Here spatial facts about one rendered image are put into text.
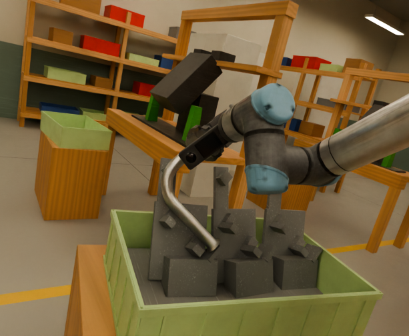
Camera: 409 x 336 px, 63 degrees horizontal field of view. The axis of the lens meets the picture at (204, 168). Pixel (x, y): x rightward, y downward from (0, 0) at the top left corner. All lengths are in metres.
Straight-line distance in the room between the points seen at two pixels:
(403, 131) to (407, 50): 12.32
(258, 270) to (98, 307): 0.42
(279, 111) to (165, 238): 0.47
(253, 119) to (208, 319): 0.39
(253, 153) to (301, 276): 0.55
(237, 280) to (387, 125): 0.54
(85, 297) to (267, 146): 0.59
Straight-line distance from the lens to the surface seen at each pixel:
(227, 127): 0.69
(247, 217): 0.99
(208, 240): 0.88
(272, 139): 0.60
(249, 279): 0.94
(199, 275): 0.88
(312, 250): 1.10
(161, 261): 0.90
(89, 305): 0.91
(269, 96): 0.60
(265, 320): 0.79
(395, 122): 0.59
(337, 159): 0.64
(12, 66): 6.69
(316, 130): 6.55
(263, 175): 0.58
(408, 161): 12.15
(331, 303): 0.88
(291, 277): 1.04
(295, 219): 1.09
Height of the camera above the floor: 1.36
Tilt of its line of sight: 14 degrees down
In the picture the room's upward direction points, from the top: 13 degrees clockwise
